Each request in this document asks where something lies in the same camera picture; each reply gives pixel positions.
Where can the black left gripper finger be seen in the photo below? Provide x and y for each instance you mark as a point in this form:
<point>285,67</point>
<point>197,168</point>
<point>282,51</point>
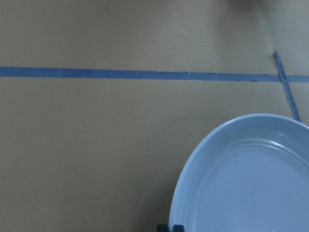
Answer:
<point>162,228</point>

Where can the blue ceramic plate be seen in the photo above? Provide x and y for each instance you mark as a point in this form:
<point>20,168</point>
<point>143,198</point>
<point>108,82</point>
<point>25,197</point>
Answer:
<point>250,174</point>

